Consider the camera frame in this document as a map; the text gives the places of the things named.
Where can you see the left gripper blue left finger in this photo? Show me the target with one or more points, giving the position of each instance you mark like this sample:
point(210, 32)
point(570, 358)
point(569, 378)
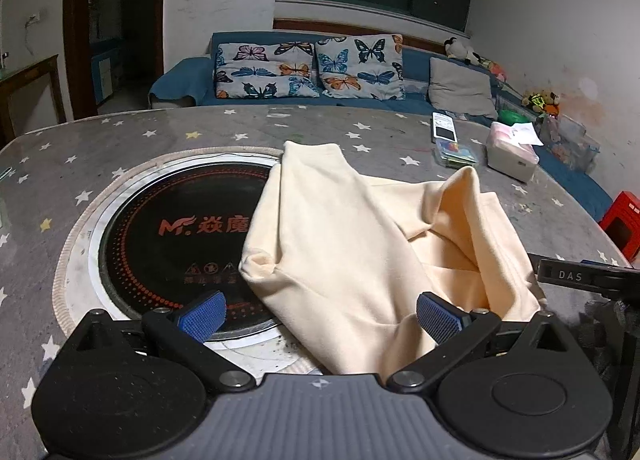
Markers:
point(182, 334)

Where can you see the right butterfly pillow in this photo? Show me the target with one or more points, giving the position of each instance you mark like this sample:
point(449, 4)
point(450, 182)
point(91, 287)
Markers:
point(362, 67)

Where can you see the grey cushion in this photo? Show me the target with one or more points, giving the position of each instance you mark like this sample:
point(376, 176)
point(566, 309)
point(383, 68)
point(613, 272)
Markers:
point(459, 89)

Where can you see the panda plush toy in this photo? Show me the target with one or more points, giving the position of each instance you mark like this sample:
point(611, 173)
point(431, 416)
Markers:
point(455, 49)

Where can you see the black induction cooktop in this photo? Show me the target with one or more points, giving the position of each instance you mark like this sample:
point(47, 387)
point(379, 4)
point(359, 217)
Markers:
point(181, 237)

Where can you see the blue corner sofa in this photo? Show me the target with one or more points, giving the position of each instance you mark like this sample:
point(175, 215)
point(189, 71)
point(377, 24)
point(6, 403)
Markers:
point(192, 83)

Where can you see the clear box of colourful items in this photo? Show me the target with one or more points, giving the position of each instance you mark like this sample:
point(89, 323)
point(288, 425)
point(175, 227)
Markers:
point(453, 155)

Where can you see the green round bowl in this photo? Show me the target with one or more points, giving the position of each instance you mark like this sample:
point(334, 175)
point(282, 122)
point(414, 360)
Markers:
point(510, 116)

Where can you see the clear plastic storage box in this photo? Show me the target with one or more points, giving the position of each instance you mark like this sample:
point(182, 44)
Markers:
point(569, 142)

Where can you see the butterfly pillow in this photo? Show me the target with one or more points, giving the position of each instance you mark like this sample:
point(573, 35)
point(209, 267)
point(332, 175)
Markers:
point(362, 67)
point(253, 71)

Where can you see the white remote control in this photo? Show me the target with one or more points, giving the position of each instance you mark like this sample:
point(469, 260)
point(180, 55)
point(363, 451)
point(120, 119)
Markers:
point(443, 127)

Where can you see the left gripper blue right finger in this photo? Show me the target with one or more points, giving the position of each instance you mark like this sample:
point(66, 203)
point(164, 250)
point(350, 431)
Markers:
point(459, 336)

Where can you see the left butterfly pillow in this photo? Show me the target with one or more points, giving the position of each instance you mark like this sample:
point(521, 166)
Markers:
point(253, 71)

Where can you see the cream sweater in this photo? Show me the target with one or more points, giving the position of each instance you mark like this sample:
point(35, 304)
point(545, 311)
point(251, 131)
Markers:
point(340, 258)

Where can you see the red plastic stool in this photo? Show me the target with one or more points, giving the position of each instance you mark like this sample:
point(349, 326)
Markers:
point(621, 222)

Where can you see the wooden side table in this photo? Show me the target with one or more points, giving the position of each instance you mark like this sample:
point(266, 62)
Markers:
point(31, 99)

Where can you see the white tissue box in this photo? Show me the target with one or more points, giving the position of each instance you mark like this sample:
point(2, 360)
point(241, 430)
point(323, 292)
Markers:
point(511, 150)

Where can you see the yellow orange plush toys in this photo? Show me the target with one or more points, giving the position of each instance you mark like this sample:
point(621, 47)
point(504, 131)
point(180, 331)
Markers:
point(542, 102)

